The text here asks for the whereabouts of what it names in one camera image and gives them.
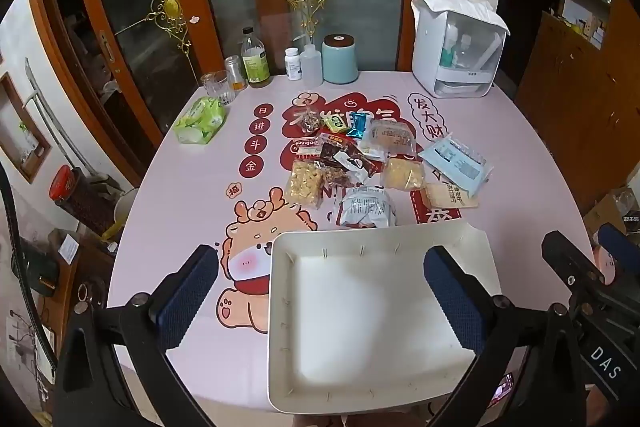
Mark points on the translucent plastic squeeze bottle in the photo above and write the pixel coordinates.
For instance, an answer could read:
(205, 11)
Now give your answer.
(311, 64)

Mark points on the white grey snack packet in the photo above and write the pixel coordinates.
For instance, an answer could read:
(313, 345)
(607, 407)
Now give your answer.
(352, 163)

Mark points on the teal canister dark lid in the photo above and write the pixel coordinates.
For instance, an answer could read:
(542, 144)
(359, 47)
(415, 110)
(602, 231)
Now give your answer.
(340, 62)

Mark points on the clear bag of yellow puffs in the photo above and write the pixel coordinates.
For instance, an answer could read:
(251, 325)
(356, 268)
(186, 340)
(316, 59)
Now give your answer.
(305, 184)

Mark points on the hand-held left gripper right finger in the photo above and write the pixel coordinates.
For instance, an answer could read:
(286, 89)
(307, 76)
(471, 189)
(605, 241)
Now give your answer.
(456, 302)

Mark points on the small glass jar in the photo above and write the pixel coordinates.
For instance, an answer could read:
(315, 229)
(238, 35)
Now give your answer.
(236, 74)

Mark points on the wooden picture frame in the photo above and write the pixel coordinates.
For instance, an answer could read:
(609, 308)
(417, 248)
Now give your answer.
(25, 142)

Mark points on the brown chocolate snack packet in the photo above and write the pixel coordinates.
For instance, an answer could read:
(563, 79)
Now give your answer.
(330, 154)

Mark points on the clear bag of pastry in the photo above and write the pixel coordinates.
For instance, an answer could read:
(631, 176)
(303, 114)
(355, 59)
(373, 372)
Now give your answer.
(392, 138)

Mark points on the white rectangular tray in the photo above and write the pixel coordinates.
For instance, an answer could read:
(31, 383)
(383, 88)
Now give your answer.
(360, 307)

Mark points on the green tissue pack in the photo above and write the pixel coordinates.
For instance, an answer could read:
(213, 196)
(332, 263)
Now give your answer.
(201, 122)

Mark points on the light blue snack packet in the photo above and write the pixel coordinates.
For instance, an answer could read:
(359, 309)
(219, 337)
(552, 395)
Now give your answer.
(455, 163)

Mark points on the green snack packet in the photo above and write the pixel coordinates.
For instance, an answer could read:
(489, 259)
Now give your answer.
(336, 123)

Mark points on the wooden cabinet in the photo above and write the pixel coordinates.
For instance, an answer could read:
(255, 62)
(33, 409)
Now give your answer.
(570, 117)

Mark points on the cardboard box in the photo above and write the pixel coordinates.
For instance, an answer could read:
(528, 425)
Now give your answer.
(607, 212)

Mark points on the red striped snack packet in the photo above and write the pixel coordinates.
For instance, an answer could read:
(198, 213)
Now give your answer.
(307, 147)

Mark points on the beige snack packet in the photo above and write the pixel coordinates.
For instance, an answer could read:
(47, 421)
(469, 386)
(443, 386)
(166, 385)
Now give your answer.
(450, 197)

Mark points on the clear drinking glass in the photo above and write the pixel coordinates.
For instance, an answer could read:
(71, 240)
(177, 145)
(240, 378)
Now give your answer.
(219, 89)

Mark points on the pink printed tablecloth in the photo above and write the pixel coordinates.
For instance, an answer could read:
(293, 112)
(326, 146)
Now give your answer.
(200, 187)

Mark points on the white pill bottle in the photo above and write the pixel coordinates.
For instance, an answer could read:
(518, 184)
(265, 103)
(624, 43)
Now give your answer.
(293, 66)

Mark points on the blue foil snack packet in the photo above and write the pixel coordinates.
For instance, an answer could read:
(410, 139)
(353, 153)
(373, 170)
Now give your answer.
(358, 126)

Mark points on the clear bag of nuts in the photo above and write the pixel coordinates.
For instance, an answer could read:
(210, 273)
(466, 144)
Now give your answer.
(311, 120)

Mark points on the red lid storage jar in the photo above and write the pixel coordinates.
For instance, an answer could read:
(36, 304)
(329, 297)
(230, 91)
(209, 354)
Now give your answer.
(65, 182)

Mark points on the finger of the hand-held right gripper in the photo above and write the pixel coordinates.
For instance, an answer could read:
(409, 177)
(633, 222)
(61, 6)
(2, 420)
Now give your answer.
(620, 239)
(570, 257)

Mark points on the clear bag of yellow crackers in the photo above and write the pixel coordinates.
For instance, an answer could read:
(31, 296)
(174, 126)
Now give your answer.
(402, 172)

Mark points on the silver white snack bag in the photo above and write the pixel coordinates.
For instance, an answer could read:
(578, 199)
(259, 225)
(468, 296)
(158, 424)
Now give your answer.
(367, 207)

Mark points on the glass oil bottle green label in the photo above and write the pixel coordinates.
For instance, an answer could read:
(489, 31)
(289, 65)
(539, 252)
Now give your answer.
(256, 64)

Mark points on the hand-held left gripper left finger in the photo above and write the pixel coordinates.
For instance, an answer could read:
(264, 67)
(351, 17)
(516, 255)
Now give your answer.
(186, 299)

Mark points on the orange white snack bar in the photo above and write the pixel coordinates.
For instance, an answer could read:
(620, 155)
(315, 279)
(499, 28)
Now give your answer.
(334, 139)

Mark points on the white storage box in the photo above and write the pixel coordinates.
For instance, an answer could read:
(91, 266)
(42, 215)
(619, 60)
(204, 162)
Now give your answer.
(455, 52)

